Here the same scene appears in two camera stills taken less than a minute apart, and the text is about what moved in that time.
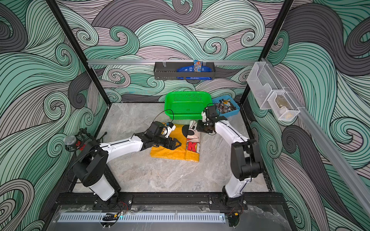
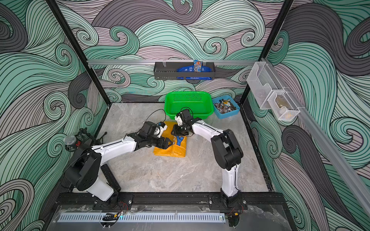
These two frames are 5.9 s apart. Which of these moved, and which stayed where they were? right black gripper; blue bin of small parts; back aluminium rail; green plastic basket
Moved: right black gripper
Stayed: back aluminium rail; green plastic basket; blue bin of small parts
